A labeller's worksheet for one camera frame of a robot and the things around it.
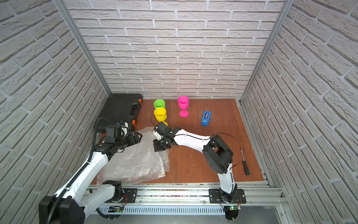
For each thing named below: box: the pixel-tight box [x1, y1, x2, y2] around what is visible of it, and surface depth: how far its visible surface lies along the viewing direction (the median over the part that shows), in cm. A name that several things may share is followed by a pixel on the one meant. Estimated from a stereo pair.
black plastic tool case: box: [94, 93, 144, 133], surface depth 108 cm
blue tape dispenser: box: [200, 110, 212, 127], surface depth 105 cm
